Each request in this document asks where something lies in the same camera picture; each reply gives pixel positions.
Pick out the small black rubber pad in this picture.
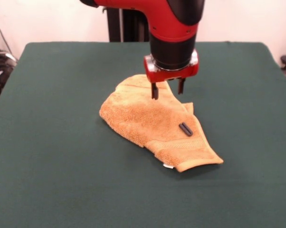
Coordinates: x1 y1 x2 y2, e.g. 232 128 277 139
178 122 194 138

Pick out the black equipment with cables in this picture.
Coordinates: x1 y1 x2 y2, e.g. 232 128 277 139
0 19 18 98

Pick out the dark green table cloth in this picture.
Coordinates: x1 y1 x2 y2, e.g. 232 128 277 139
0 42 286 228

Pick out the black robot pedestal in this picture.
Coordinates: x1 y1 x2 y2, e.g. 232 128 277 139
105 7 151 43

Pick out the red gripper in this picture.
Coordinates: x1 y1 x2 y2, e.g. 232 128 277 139
143 49 200 101

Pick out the tan terry towel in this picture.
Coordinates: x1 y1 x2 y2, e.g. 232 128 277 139
99 74 224 173

